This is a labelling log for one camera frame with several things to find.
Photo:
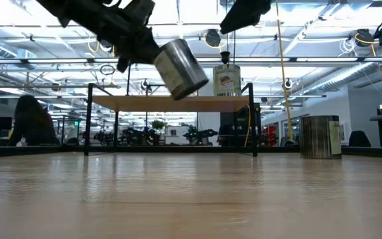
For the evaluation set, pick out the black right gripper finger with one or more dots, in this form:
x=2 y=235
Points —
x=232 y=25

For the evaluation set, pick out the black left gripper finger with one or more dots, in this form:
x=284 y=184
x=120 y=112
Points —
x=123 y=64
x=144 y=48

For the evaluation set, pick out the metal candle tin beige label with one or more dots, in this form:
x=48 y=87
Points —
x=182 y=68

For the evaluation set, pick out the background black robot arm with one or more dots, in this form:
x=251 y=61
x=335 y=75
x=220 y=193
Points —
x=199 y=134

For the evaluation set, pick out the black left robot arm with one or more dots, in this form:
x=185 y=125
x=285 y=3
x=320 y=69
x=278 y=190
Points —
x=68 y=10

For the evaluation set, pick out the dark striped candle jar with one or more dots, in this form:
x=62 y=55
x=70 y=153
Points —
x=318 y=137

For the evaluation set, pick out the jar with red label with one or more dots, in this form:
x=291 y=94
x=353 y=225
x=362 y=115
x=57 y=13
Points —
x=227 y=81

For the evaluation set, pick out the green potted plant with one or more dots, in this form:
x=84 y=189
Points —
x=158 y=125

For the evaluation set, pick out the person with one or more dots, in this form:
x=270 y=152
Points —
x=33 y=123

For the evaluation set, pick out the red equipment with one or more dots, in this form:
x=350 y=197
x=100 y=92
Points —
x=270 y=136

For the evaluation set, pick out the black office chair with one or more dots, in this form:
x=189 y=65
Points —
x=359 y=139

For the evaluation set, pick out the wooden shelf black metal frame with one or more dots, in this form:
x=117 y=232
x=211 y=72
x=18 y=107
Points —
x=171 y=103

